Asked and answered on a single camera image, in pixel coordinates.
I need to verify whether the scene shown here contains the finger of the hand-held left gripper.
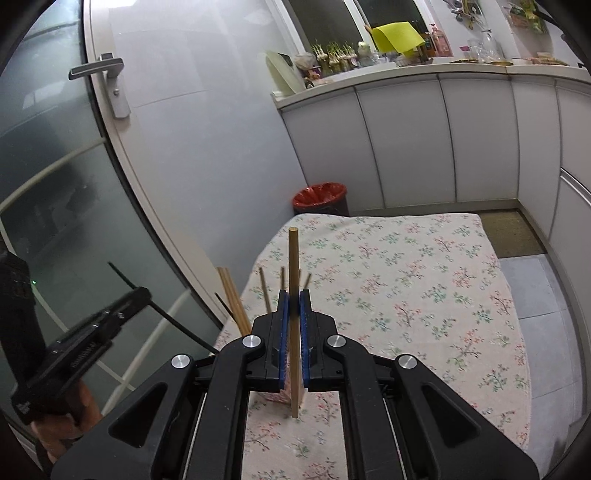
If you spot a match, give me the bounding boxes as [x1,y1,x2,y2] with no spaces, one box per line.
[98,286,154,330]

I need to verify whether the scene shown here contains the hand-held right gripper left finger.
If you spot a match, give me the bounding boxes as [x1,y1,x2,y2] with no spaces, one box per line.
[51,290,290,480]

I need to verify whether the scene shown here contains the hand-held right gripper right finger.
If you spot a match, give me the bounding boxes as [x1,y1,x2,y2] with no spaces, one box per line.
[299,289,540,480]

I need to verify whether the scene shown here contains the pink chopstick holder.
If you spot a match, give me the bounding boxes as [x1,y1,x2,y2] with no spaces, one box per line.
[252,353,309,409]

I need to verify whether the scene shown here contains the person's left hand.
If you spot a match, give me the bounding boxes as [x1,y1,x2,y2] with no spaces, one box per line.
[31,382,103,464]

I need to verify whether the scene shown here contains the wooden strips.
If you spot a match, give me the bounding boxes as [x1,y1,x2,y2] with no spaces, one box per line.
[217,267,254,339]

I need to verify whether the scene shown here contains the floral tablecloth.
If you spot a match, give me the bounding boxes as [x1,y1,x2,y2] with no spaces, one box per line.
[212,212,532,480]

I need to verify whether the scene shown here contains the trash bin with red bag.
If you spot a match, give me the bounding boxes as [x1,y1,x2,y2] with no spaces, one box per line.
[292,182,350,217]

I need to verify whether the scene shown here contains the frosted glass door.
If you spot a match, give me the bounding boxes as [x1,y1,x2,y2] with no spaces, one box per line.
[0,0,222,435]

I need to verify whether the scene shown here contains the brown floor mat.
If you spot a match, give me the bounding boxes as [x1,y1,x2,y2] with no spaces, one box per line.
[480,209,548,258]

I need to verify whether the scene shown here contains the white cutting board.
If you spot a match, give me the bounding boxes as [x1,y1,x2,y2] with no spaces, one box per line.
[265,50,306,97]

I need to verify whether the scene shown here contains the sprouting garlic plants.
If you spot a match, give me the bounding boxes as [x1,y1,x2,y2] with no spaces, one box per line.
[308,41,360,77]

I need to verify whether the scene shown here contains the yellow cloth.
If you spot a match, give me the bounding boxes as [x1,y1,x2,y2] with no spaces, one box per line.
[369,21,426,55]

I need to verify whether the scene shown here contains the pink bottle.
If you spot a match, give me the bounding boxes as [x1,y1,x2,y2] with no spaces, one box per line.
[427,24,453,58]

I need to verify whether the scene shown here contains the glass jar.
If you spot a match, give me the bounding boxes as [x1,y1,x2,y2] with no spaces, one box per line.
[478,28,504,62]

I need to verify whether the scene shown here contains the black cable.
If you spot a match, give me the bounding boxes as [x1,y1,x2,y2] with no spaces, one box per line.
[107,261,219,357]

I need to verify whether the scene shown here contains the metal door handle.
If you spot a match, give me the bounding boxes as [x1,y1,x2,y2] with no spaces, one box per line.
[68,52,132,120]

